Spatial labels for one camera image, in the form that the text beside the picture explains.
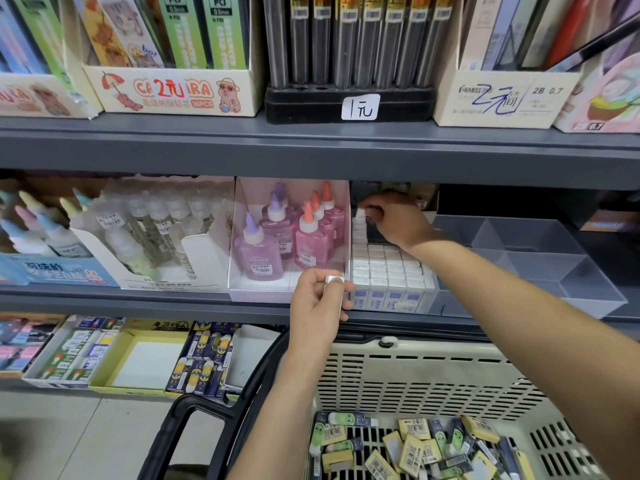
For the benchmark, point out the person's right hand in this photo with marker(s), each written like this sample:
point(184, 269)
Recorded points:
point(400, 220)

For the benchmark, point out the person's left hand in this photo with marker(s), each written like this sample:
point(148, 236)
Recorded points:
point(318, 320)

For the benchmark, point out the rows of white erasers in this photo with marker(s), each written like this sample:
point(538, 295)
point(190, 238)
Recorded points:
point(390, 280)

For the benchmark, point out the beige shopping basket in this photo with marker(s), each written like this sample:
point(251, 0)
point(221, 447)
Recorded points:
point(420, 375)

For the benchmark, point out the pile of erasers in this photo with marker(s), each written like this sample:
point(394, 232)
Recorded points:
point(420, 450)

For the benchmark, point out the grey store shelves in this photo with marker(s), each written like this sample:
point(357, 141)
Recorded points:
point(200, 145)

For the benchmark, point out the person's right forearm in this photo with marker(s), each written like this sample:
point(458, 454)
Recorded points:
point(550, 345)

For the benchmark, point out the person's left forearm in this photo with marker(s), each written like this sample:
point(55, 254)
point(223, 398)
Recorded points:
point(285, 425)

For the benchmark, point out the pink glue display box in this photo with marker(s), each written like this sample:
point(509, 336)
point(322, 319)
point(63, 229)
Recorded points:
point(270, 293)

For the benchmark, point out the white glue display box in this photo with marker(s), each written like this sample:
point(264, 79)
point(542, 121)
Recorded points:
point(205, 267)

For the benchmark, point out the white pencil display box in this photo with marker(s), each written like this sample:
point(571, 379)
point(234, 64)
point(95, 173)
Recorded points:
point(500, 100)

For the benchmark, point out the yellow empty display box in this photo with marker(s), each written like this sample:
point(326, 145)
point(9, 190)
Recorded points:
point(142, 365)

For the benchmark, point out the colourful pencil display box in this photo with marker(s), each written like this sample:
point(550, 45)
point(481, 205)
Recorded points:
point(610, 105)

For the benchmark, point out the white eraser display box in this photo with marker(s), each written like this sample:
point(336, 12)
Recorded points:
point(68, 353)

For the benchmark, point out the cartoon print display box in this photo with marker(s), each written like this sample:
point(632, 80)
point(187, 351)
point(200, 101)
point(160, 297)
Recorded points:
point(175, 95)

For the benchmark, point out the pastel lead display box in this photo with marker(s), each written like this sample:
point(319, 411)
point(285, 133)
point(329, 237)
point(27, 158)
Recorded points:
point(35, 100)

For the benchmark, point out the translucent glue bottle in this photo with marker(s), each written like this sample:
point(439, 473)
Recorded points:
point(425, 195)

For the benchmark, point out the pink glue bottle orange cap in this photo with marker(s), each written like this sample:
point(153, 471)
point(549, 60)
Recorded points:
point(336, 210)
point(326, 225)
point(312, 247)

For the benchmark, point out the pink glue bottle purple cap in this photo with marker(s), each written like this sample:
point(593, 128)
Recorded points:
point(260, 257)
point(280, 228)

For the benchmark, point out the white price label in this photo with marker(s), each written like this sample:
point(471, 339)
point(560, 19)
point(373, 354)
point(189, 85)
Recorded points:
point(360, 107)

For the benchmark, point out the dark blue yellow packets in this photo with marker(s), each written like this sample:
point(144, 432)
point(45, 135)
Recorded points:
point(203, 357)

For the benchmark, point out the clear plastic divider tray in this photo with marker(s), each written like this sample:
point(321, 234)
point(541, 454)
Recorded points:
point(540, 270)

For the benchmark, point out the black lead tube display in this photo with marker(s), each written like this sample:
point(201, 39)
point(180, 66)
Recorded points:
point(305, 105)

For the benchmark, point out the row of clear glue bottles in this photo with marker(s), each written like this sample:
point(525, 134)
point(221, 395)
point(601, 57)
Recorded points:
point(150, 233)

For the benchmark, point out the black pen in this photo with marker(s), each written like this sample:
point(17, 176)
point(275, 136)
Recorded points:
point(600, 43)

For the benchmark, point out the pink stationery packets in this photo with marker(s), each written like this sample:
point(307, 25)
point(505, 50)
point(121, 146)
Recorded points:
point(25, 347)

